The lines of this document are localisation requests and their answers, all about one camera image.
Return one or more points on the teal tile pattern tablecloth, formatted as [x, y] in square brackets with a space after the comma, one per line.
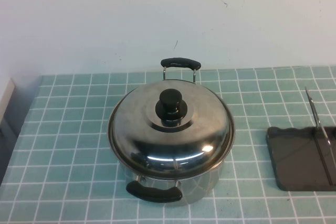
[65, 129]

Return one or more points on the beige board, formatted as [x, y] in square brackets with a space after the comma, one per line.
[6, 95]

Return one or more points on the stainless steel lid black knob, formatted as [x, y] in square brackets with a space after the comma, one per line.
[183, 134]

